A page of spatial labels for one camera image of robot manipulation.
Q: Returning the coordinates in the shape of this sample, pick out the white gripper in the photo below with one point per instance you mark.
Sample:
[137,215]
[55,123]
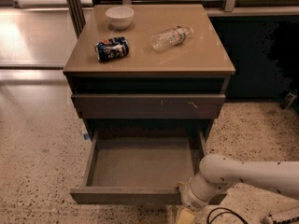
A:
[191,201]

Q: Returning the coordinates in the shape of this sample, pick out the dark drawer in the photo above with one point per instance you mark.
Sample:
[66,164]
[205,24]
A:
[148,106]
[139,170]

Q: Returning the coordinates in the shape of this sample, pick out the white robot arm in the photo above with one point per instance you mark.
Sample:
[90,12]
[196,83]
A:
[218,173]

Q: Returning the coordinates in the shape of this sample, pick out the dark top drawer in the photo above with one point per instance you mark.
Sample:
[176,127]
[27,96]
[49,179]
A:
[148,106]

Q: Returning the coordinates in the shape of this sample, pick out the brown drawer cabinet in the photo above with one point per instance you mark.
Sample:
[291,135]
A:
[200,65]

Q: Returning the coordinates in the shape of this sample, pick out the grey power strip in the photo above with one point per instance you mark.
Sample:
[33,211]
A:
[284,217]

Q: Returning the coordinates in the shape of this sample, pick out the blue tape piece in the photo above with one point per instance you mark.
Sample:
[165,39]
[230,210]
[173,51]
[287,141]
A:
[86,136]

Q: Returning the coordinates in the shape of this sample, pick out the small grey floor object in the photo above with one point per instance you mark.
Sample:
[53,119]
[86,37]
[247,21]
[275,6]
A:
[289,99]

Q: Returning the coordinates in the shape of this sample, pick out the clear plastic water bottle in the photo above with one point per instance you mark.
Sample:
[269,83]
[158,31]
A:
[170,38]

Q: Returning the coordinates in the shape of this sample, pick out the crushed blue soda can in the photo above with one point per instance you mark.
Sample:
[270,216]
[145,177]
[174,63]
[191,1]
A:
[111,49]

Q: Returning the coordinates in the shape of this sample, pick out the white ceramic bowl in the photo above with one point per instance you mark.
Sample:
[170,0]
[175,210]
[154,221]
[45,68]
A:
[120,18]

